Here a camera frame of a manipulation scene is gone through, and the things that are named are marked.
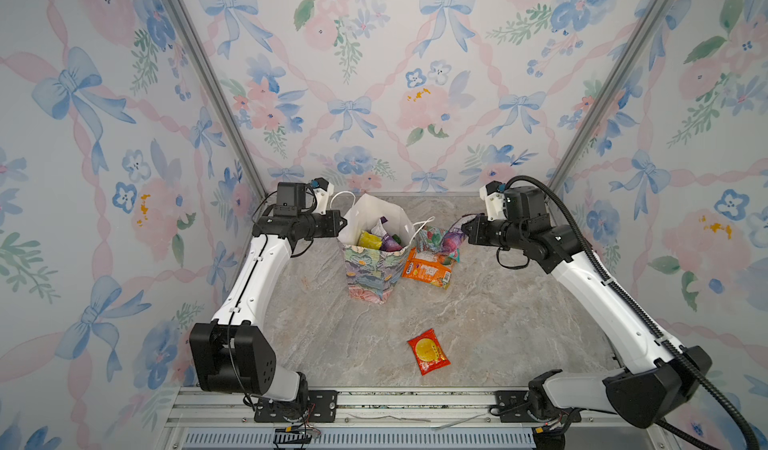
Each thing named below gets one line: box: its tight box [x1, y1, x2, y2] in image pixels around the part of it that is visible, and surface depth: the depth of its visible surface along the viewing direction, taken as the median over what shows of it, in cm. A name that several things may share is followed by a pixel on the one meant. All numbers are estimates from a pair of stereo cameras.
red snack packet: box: [407, 328, 451, 376], surface depth 83 cm
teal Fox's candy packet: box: [416, 226, 464, 263], surface depth 102 cm
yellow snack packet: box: [359, 230, 383, 250], surface depth 91 cm
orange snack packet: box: [402, 247, 454, 290], surface depth 98 cm
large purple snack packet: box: [371, 216, 403, 252], surface depth 88 cm
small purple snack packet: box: [442, 230, 465, 253], surface depth 76 cm
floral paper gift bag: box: [337, 193, 416, 305], surface depth 83 cm
